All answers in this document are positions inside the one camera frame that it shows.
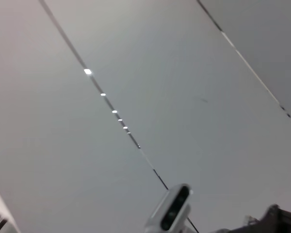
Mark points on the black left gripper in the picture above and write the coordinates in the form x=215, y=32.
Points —
x=276, y=223

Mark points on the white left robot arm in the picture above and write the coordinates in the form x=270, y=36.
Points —
x=0, y=206

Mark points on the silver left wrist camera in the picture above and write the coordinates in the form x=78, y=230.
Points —
x=160, y=213

